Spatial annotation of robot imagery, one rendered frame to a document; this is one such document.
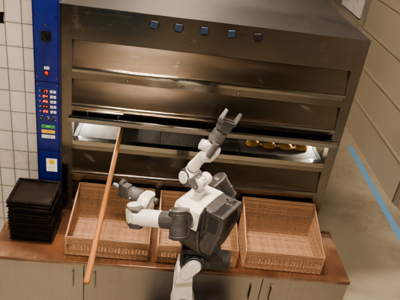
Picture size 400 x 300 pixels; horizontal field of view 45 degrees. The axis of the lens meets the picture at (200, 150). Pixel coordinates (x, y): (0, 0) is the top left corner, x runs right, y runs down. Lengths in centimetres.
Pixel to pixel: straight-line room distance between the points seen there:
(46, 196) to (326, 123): 195
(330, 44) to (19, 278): 254
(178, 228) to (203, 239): 22
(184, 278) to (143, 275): 61
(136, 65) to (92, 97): 37
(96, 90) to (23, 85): 47
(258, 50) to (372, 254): 253
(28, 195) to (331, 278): 213
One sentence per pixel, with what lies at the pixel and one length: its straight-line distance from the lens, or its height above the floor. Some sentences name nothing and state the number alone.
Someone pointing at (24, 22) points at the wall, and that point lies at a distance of 321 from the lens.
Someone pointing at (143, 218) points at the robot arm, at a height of 133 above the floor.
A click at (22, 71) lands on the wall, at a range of 331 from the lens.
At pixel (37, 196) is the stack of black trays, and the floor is 90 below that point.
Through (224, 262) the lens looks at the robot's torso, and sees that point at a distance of 279.
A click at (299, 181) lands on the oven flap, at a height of 101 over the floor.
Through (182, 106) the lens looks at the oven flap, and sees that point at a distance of 324.
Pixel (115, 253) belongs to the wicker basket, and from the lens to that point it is 331.
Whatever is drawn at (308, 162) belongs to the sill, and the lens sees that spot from 356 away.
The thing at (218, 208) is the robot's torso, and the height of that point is 140.
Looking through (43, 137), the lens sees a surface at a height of 119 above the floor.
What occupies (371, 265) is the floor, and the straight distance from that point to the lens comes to 478.
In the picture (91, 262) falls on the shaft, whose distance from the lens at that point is 240.
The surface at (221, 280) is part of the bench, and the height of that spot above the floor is 50.
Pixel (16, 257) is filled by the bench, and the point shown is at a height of 58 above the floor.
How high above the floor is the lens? 282
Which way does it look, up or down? 29 degrees down
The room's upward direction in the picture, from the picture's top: 8 degrees clockwise
